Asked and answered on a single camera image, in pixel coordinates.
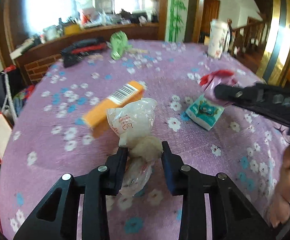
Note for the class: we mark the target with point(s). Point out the right hand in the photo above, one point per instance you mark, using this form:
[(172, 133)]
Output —
[(279, 211)]

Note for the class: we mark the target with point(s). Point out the red pink wrapper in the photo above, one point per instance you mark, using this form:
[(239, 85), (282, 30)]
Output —
[(219, 77)]

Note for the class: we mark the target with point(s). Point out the orange medicine box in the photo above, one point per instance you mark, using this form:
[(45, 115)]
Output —
[(96, 118)]

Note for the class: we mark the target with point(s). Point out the teal tissue packet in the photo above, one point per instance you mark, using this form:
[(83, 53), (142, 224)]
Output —
[(204, 112)]

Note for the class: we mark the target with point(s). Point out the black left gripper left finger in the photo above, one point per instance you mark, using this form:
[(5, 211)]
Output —
[(56, 215)]

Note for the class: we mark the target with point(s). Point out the clear plastic bag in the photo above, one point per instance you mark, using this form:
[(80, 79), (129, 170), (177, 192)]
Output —
[(133, 124)]

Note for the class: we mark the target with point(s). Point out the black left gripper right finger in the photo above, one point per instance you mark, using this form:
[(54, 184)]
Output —
[(211, 203)]

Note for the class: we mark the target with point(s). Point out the black red tool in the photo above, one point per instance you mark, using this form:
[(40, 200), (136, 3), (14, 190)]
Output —
[(74, 53)]

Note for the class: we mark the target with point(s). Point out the purple floral tablecloth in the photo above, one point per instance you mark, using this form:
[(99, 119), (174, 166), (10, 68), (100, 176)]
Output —
[(50, 138)]

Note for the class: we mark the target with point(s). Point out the black bag with rope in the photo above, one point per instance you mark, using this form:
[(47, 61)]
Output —
[(11, 83)]

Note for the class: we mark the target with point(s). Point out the green crumpled cloth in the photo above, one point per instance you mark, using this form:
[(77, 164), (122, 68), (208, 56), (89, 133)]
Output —
[(119, 44)]

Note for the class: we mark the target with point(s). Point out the white paper coffee cup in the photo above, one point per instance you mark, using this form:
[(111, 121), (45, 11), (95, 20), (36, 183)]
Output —
[(218, 39)]

